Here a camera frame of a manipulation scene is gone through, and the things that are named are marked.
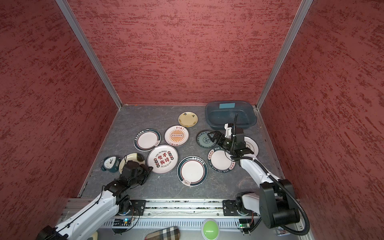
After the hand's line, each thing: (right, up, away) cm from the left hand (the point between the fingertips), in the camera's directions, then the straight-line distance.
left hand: (154, 171), depth 87 cm
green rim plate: (-9, +17, +14) cm, 24 cm away
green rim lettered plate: (+40, +4, +7) cm, 41 cm away
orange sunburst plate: (+11, +19, +16) cm, 27 cm away
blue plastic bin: (+43, +35, +31) cm, 64 cm away
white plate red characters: (+4, +6, +5) cm, 9 cm away
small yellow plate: (+19, +31, +24) cm, 44 cm away
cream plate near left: (-14, +7, +5) cm, 16 cm away
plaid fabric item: (+13, -20, -22) cm, 33 cm away
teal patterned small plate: (+31, +16, +13) cm, 37 cm away
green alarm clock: (-25, +5, -1) cm, 26 cm away
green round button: (+32, -21, -19) cm, 42 cm away
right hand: (+33, +19, -2) cm, 38 cm away
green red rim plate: (+23, 0, -1) cm, 23 cm away
